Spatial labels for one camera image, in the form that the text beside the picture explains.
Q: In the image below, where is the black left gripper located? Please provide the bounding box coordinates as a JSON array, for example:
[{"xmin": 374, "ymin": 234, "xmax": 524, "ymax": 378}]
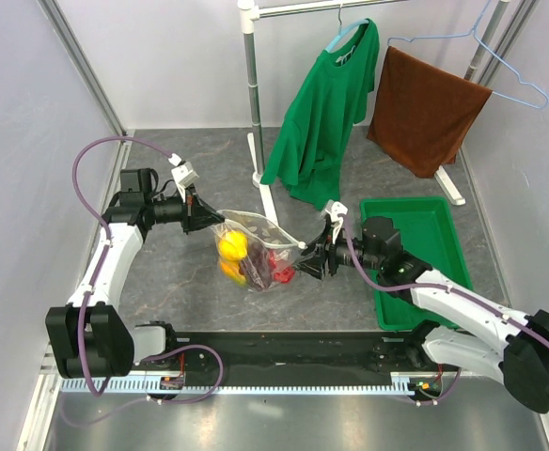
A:
[{"xmin": 145, "ymin": 184, "xmax": 224, "ymax": 236}]

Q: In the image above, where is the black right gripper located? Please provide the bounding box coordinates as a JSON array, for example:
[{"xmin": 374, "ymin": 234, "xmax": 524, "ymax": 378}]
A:
[{"xmin": 291, "ymin": 222, "xmax": 383, "ymax": 282}]

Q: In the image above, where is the red bell pepper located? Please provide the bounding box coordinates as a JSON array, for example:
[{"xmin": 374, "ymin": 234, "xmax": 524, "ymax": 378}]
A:
[{"xmin": 269, "ymin": 250, "xmax": 295, "ymax": 284}]

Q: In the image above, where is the orange green mango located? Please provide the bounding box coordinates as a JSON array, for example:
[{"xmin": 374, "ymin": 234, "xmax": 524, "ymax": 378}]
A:
[{"xmin": 219, "ymin": 258, "xmax": 247, "ymax": 286}]

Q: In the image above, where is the purple grape bunch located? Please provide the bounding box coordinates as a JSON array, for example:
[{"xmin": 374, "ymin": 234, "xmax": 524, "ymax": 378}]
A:
[{"xmin": 241, "ymin": 241, "xmax": 273, "ymax": 291}]

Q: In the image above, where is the clear dotted zip top bag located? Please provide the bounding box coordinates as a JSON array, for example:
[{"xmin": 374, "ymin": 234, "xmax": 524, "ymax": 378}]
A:
[{"xmin": 211, "ymin": 210, "xmax": 307, "ymax": 292}]

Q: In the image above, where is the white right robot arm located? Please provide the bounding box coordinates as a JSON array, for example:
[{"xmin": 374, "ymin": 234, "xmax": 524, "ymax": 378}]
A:
[{"xmin": 294, "ymin": 213, "xmax": 549, "ymax": 413}]

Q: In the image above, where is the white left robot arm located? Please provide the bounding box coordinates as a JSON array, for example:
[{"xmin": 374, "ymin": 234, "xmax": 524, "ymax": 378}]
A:
[{"xmin": 45, "ymin": 163, "xmax": 224, "ymax": 379}]

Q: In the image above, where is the green t-shirt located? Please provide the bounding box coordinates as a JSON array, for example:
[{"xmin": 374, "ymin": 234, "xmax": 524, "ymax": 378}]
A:
[{"xmin": 260, "ymin": 19, "xmax": 380, "ymax": 210}]

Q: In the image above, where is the green plastic tray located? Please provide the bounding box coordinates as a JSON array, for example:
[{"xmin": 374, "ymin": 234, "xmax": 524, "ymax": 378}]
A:
[{"xmin": 360, "ymin": 196, "xmax": 472, "ymax": 332}]

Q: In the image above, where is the brown towel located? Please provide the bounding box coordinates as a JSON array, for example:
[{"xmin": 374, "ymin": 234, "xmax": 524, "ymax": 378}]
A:
[{"xmin": 367, "ymin": 46, "xmax": 492, "ymax": 179}]

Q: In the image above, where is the white garment rack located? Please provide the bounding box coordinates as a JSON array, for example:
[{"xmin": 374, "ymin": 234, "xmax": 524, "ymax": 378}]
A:
[{"xmin": 236, "ymin": 0, "xmax": 539, "ymax": 222}]

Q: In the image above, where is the light blue shirt hanger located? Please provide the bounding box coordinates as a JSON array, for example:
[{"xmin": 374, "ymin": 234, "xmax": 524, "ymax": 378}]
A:
[{"xmin": 325, "ymin": 3, "xmax": 369, "ymax": 53}]

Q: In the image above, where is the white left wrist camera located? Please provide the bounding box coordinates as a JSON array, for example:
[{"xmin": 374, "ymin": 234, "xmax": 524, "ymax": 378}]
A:
[{"xmin": 171, "ymin": 162, "xmax": 199, "ymax": 198}]

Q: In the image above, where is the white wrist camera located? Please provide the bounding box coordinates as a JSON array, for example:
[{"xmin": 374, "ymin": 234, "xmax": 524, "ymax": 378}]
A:
[
  {"xmin": 323, "ymin": 200, "xmax": 348, "ymax": 244},
  {"xmin": 171, "ymin": 162, "xmax": 199, "ymax": 198}
]

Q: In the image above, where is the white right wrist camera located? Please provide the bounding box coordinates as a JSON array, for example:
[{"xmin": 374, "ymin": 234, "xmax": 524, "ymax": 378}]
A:
[{"xmin": 323, "ymin": 200, "xmax": 348, "ymax": 244}]

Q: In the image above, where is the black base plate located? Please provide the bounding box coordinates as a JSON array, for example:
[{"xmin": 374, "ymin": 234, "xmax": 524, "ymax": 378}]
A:
[{"xmin": 125, "ymin": 330, "xmax": 462, "ymax": 389}]

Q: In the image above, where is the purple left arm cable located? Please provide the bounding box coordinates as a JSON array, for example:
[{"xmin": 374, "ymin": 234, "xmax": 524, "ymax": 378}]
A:
[{"xmin": 73, "ymin": 135, "xmax": 224, "ymax": 398}]

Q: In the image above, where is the slotted cable duct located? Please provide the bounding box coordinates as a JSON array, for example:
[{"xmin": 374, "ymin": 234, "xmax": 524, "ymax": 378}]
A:
[{"xmin": 60, "ymin": 372, "xmax": 444, "ymax": 395}]

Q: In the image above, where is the aluminium frame post left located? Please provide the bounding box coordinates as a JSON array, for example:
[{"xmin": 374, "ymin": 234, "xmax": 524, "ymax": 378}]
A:
[{"xmin": 38, "ymin": 0, "xmax": 128, "ymax": 135}]

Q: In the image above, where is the aluminium frame post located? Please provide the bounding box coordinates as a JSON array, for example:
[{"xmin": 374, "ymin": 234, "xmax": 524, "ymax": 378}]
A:
[
  {"xmin": 464, "ymin": 0, "xmax": 541, "ymax": 85},
  {"xmin": 38, "ymin": 0, "xmax": 128, "ymax": 135}
]

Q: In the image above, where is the blue wire hanger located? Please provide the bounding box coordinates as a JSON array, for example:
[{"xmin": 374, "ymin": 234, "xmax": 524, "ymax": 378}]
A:
[{"xmin": 386, "ymin": 1, "xmax": 549, "ymax": 110}]

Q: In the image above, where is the aluminium frame post right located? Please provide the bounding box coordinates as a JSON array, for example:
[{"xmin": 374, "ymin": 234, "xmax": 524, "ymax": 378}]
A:
[{"xmin": 464, "ymin": 0, "xmax": 541, "ymax": 85}]

